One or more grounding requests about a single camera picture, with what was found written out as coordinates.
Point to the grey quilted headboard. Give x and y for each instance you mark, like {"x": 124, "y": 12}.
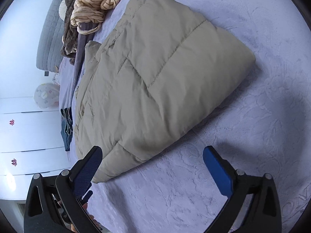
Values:
{"x": 49, "y": 43}

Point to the grey purple cloth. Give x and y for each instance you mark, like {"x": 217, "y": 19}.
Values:
{"x": 82, "y": 45}

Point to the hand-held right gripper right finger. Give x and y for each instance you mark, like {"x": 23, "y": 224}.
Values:
{"x": 217, "y": 172}

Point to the cream striped garment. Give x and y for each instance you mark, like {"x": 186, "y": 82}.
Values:
{"x": 97, "y": 2}

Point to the brown fuzzy garment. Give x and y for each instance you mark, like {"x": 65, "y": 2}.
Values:
{"x": 69, "y": 38}

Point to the person's left hand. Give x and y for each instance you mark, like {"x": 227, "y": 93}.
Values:
{"x": 91, "y": 219}

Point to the folded blue jeans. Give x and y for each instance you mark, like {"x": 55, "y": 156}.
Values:
{"x": 67, "y": 119}

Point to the white wardrobe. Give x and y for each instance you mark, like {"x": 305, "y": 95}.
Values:
{"x": 31, "y": 136}

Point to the beige puffer jacket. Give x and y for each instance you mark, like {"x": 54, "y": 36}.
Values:
{"x": 158, "y": 77}

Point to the white round pillow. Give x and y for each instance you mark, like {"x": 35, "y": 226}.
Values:
{"x": 63, "y": 8}

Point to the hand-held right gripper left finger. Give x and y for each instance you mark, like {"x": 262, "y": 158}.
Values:
{"x": 86, "y": 172}

